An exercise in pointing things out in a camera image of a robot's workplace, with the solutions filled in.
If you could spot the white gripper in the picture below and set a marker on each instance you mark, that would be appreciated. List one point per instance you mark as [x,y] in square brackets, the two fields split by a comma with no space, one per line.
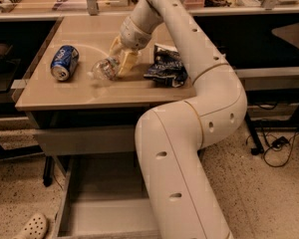
[134,36]

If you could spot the clear plastic water bottle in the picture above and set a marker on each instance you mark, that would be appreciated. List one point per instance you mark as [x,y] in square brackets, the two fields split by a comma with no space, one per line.
[105,69]

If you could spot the dark blue chip bag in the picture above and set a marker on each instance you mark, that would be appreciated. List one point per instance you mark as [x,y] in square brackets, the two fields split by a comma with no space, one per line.
[167,67]

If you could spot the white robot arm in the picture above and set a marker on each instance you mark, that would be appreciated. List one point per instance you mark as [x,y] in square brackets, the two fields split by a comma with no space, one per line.
[168,137]

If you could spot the grey drawer cabinet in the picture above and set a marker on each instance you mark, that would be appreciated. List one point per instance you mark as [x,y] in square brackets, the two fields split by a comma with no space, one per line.
[84,102]

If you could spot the closed grey top drawer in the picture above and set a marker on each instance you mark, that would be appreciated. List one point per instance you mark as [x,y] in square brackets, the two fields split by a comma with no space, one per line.
[86,140]

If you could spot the open grey middle drawer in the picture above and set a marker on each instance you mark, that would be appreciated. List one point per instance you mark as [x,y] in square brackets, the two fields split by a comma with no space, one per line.
[105,198]

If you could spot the blue soda can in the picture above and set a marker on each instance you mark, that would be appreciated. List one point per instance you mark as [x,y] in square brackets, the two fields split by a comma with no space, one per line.
[64,63]

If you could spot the black table leg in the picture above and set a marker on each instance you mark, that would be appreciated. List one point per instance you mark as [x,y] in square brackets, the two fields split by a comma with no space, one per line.
[254,133]

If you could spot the white perforated clog shoe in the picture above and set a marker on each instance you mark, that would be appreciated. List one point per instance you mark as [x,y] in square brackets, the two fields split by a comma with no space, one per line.
[35,228]

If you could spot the black power adapter with cables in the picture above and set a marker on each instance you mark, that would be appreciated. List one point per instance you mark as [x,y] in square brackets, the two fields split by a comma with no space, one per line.
[275,151]

